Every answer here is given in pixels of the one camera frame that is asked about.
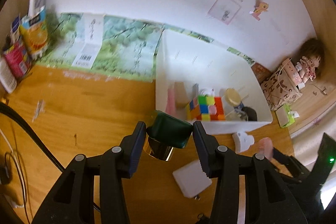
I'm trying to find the green gold perfume bottle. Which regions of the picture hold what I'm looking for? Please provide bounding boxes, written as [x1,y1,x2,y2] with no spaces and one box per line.
[143,111,193,161]

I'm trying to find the green tissue pack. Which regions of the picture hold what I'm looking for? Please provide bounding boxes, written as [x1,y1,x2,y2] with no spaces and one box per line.
[275,104,299,128]

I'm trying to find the white plastic adapter piece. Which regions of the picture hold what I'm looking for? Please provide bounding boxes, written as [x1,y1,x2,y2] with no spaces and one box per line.
[232,132,255,153]

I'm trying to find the brown letter print bag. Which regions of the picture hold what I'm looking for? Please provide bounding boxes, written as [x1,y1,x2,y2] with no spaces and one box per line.
[261,68,302,111]

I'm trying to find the white power adapter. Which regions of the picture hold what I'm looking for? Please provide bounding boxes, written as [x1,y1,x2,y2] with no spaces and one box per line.
[173,160,212,198]

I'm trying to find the brown cardboard drawing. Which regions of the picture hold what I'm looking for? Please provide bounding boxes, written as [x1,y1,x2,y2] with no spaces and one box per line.
[251,63,272,84]

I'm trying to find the colourful rubik's cube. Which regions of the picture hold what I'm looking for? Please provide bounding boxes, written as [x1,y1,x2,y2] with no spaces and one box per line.
[185,96,226,121]

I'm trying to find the brown haired rag doll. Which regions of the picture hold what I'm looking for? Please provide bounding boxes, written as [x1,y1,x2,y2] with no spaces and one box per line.
[295,38,325,84]

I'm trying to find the white plastic storage bin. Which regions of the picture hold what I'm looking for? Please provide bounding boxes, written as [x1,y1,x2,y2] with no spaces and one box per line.
[155,30,273,135]

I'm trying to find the beige soap block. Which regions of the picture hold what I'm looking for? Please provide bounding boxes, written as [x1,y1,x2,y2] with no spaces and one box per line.
[174,82,190,109]

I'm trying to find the white lotion bottle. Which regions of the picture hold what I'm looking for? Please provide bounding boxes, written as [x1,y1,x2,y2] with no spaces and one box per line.
[0,57,17,94]

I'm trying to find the pink snack packet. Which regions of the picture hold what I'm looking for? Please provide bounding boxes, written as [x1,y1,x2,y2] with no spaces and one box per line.
[3,41,31,80]

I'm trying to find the green landscape poster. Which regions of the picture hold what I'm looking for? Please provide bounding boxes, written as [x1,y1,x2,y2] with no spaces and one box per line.
[35,12,255,83]

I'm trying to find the orange juice carton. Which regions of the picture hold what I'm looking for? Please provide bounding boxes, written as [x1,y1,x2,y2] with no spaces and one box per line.
[20,6,50,60]

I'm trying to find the blue white tube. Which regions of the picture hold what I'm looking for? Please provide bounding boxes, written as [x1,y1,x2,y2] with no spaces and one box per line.
[10,15,21,44]

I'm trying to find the white cable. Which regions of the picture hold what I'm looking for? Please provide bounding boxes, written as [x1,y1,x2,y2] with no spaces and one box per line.
[0,128,29,209]

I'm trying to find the black cable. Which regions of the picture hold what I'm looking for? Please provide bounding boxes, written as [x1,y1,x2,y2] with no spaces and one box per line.
[0,102,102,213]

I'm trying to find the pony wall sticker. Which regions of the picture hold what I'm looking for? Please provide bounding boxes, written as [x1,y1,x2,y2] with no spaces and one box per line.
[249,2,269,21]

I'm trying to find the pink square wall sticker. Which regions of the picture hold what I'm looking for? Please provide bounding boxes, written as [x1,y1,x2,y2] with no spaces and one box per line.
[208,0,241,25]

